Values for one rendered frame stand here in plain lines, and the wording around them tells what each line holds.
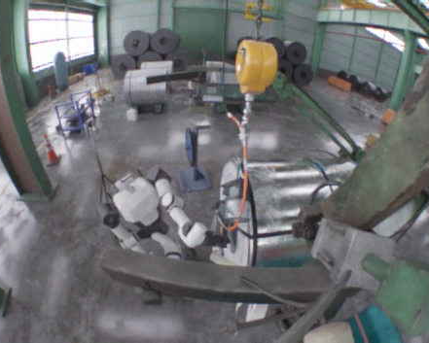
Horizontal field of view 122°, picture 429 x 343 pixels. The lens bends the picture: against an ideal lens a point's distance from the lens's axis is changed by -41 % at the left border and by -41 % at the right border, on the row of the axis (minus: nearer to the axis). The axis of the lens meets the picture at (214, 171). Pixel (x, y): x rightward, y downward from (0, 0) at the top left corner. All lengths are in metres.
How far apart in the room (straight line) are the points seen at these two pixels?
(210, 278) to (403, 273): 0.24
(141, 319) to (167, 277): 2.02
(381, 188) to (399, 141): 0.07
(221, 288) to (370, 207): 0.26
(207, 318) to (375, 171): 2.11
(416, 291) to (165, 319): 2.21
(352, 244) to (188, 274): 0.22
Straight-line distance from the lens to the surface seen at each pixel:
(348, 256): 0.25
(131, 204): 1.25
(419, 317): 0.16
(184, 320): 2.25
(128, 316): 2.36
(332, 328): 0.47
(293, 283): 0.32
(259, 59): 0.75
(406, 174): 0.30
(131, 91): 6.18
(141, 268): 0.33
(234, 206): 1.08
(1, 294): 3.41
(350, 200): 0.37
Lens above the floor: 2.21
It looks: 37 degrees down
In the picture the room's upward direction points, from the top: 5 degrees clockwise
